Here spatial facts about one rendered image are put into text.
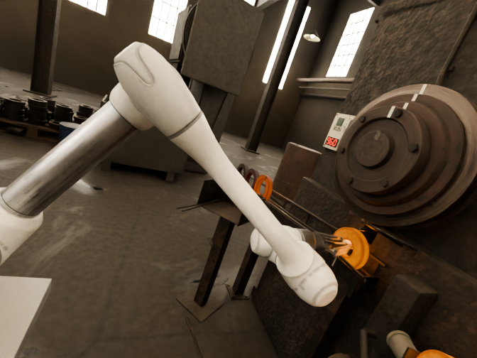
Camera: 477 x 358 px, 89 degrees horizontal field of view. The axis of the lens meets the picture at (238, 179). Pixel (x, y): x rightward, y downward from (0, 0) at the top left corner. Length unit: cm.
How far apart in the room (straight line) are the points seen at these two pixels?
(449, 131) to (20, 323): 125
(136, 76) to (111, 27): 1019
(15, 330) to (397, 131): 117
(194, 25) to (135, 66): 269
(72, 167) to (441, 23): 132
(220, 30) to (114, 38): 766
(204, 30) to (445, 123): 275
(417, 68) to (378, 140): 44
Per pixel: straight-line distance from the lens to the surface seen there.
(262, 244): 74
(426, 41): 128
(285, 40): 814
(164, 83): 53
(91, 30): 1077
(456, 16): 127
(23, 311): 96
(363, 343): 92
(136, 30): 1068
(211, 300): 162
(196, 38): 319
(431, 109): 91
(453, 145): 86
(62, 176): 77
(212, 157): 58
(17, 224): 85
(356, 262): 100
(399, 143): 86
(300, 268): 63
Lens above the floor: 109
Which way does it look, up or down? 15 degrees down
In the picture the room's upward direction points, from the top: 19 degrees clockwise
